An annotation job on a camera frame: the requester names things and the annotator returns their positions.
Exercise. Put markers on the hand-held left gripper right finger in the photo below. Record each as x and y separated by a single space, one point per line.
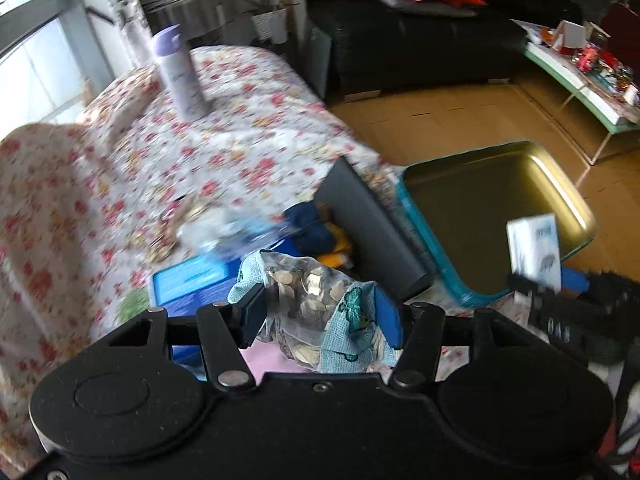
389 320

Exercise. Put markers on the black sofa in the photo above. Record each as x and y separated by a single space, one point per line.
425 50

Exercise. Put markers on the glass coffee table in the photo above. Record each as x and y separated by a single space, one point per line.
575 85

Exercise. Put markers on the patterned grey curtain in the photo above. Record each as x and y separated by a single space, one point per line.
127 10

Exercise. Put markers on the navy and orange plush toy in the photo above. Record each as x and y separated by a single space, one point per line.
305 220

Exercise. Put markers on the dark red chair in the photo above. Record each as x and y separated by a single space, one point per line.
622 25

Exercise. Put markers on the white pads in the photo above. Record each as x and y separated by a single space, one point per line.
225 232

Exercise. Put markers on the white card box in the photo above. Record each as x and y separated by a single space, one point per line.
571 34

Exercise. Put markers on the black box lid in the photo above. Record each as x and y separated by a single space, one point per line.
370 225

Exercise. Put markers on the red can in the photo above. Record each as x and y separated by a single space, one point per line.
587 55

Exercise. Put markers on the pink plush toy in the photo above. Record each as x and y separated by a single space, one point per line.
270 360

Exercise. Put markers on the clear bag of nuts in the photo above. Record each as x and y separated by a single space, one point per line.
305 285

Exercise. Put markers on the floral blanket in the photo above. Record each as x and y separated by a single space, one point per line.
225 150

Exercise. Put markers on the purple thermos bottle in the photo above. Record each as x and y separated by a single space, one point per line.
180 75

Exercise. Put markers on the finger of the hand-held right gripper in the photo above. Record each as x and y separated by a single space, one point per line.
555 320

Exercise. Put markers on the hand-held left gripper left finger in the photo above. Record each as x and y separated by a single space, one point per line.
252 312

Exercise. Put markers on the white tissue packet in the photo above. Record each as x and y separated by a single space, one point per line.
532 250

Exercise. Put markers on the blue tissue pack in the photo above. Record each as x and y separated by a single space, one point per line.
190 280

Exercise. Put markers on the teal and gold tin box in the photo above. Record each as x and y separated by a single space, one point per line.
475 210

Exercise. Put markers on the potted plant in white pot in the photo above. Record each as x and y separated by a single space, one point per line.
270 22

